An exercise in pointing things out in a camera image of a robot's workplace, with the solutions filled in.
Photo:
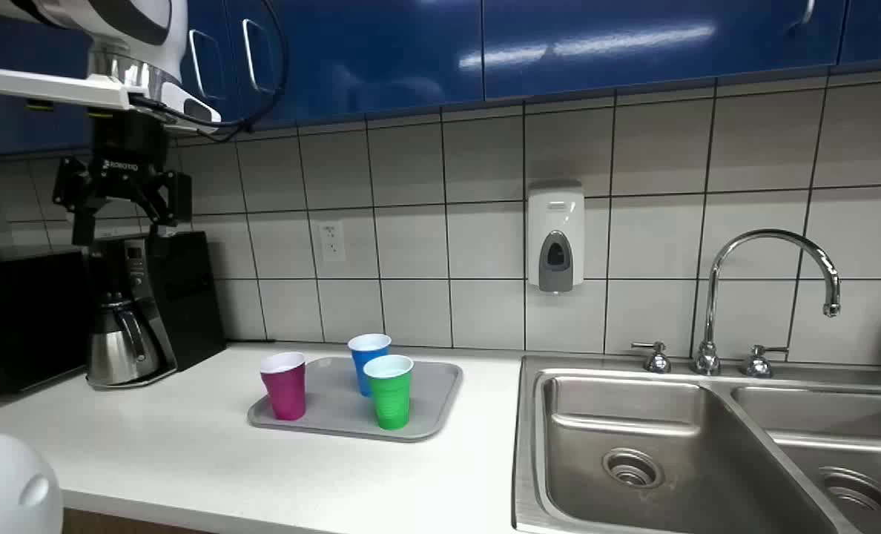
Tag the stainless steel double sink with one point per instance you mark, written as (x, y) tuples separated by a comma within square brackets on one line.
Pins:
[(656, 454)]

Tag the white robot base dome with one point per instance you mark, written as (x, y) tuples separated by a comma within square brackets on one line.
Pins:
[(3, 485)]

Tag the stainless steel carafe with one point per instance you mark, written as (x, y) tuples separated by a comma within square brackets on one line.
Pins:
[(116, 346)]

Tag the white wall soap dispenser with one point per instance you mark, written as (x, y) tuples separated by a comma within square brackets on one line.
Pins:
[(555, 239)]

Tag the magenta plastic cup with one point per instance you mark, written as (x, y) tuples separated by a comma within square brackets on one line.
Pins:
[(287, 387)]

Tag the black microwave oven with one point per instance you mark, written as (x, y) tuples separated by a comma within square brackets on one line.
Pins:
[(26, 322)]

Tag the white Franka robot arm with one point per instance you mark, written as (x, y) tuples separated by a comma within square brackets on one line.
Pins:
[(83, 20)]

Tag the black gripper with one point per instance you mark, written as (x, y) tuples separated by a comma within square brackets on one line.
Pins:
[(128, 144)]

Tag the blue upper cabinets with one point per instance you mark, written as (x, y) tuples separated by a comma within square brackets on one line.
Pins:
[(560, 39)]

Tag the green plastic cup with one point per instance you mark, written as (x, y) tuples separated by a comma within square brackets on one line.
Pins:
[(389, 395)]

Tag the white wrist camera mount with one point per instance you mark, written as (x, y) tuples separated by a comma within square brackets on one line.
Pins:
[(83, 86)]

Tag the wooden lower cabinets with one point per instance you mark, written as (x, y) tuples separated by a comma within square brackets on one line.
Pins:
[(122, 522)]

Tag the blue plastic cup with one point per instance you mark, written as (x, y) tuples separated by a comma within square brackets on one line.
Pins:
[(359, 358)]

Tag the grey plastic tray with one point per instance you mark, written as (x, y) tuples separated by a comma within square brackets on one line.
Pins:
[(339, 404)]

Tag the chrome gooseneck faucet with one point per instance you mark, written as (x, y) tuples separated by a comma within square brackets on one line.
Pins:
[(754, 239)]

